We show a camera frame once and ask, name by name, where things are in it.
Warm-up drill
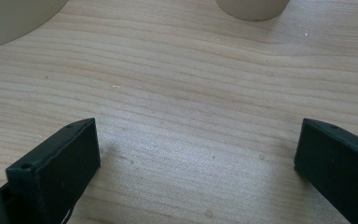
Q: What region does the brown paper cup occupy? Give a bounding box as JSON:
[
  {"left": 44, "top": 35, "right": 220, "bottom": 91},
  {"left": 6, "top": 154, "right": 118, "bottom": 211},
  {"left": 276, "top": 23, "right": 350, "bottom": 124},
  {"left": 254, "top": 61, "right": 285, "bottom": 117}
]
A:
[{"left": 214, "top": 0, "right": 291, "bottom": 22}]

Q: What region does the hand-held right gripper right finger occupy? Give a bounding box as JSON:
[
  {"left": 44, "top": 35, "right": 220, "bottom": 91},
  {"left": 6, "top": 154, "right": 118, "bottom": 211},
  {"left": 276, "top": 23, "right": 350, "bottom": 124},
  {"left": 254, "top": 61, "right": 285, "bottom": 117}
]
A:
[{"left": 294, "top": 117, "right": 358, "bottom": 224}]

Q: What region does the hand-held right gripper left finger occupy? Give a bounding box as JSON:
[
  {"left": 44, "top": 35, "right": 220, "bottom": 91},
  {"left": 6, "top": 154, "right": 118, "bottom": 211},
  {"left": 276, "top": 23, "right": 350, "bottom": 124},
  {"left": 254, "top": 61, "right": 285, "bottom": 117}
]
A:
[{"left": 6, "top": 117, "right": 102, "bottom": 224}]

